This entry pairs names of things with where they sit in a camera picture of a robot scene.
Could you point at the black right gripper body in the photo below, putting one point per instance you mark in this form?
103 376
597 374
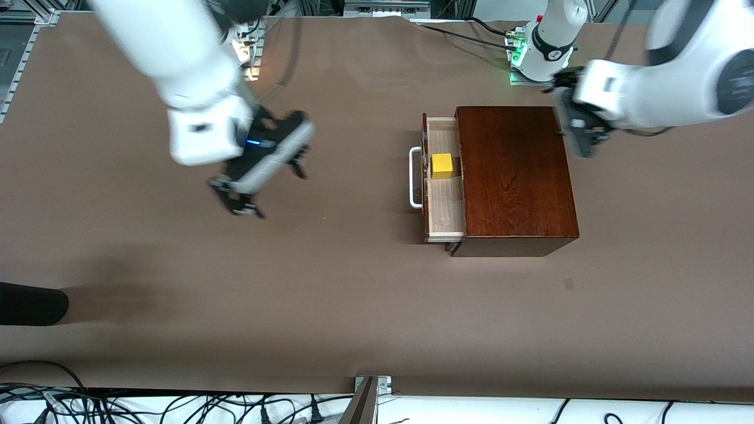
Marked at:
272 125

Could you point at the yellow cube block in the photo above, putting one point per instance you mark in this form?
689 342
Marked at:
442 166

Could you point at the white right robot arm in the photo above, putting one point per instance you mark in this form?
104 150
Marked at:
177 59

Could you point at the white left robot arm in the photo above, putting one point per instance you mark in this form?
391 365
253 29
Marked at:
677 76

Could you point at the dark wooden drawer cabinet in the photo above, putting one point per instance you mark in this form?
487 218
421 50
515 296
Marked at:
518 176

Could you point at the brown paper table cover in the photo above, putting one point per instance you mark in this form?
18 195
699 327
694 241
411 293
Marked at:
330 294

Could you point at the silver device panel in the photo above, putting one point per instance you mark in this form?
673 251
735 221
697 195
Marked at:
386 7

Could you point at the black rounded cylinder object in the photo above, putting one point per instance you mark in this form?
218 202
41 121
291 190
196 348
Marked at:
29 304

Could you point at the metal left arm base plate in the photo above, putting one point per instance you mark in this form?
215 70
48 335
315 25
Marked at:
530 82

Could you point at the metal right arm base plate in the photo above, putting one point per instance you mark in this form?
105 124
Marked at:
252 70

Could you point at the small silver metal bracket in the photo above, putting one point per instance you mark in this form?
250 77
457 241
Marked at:
383 386

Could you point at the dark aluminium post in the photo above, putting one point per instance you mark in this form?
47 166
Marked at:
362 409

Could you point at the aluminium frame extrusion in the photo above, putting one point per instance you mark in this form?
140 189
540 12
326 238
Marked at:
44 15

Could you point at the aluminium table edge rail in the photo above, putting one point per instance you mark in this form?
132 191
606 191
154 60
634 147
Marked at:
17 70

